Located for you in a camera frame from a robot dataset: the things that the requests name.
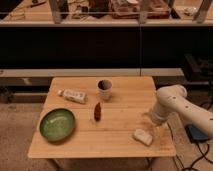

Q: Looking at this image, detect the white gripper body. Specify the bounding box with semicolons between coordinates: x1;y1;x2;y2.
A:
147;106;170;126

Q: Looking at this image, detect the white sponge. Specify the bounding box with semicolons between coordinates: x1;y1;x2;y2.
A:
133;129;153;146

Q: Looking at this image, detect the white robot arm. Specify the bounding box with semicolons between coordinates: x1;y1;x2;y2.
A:
148;85;213;138

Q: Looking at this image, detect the green ceramic bowl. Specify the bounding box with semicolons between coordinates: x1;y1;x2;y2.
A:
39;108;76;142

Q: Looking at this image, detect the white paper cup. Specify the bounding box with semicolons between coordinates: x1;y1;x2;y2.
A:
98;79;112;101

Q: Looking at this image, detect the wooden table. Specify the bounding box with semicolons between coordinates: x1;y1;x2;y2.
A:
28;77;176;158

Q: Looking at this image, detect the white tube bottle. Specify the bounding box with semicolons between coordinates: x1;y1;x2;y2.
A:
57;89;87;104

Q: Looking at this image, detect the wooden workbench shelf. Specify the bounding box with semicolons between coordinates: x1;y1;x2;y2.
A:
0;0;213;27

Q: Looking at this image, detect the black cable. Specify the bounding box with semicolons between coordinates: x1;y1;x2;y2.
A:
173;141;213;171

